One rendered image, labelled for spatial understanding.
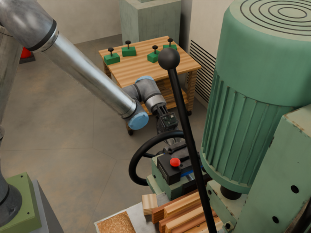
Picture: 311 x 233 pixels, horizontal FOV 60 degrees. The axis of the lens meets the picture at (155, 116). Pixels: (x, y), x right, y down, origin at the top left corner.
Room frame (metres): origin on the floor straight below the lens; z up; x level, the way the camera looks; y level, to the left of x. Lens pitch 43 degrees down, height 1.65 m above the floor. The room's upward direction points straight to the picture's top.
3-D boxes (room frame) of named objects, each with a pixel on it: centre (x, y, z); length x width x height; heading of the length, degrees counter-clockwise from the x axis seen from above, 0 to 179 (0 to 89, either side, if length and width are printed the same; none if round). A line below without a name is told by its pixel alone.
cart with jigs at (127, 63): (1.91, 0.06, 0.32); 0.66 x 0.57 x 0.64; 115
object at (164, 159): (0.52, -0.07, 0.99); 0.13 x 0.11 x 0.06; 117
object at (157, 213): (0.41, -0.09, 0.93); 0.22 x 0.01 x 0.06; 117
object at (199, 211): (0.36, -0.10, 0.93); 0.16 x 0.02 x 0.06; 117
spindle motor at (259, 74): (0.36, -0.18, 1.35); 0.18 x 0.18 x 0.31
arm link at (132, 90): (0.96, 0.13, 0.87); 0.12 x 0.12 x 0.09; 25
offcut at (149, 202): (0.41, 0.02, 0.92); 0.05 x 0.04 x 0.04; 8
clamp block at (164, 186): (0.52, -0.08, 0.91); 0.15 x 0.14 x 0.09; 117
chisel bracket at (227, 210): (0.34, -0.19, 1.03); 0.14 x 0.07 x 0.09; 27
